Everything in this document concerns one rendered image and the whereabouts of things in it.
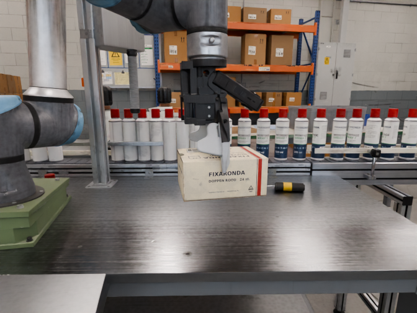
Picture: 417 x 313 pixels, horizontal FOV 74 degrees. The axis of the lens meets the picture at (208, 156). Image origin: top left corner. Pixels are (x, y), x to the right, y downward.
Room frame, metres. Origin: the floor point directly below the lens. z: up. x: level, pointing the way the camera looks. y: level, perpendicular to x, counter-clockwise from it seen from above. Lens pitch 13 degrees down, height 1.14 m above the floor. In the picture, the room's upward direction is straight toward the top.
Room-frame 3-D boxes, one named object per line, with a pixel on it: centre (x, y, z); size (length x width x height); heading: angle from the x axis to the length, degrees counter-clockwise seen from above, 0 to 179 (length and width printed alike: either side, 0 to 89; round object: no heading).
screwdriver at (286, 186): (0.87, -0.21, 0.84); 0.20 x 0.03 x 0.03; 83
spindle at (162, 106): (1.69, 0.26, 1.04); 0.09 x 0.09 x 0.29
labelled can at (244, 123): (1.09, -0.14, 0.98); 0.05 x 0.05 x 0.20
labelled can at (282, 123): (1.10, -0.29, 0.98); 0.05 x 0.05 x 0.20
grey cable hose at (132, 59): (0.99, 0.26, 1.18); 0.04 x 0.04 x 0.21
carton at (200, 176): (0.55, -0.02, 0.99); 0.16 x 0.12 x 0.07; 101
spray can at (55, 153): (1.08, 0.61, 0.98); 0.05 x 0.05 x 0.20
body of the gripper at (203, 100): (0.55, 0.01, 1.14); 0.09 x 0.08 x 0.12; 101
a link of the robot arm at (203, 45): (0.55, 0.00, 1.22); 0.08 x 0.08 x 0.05
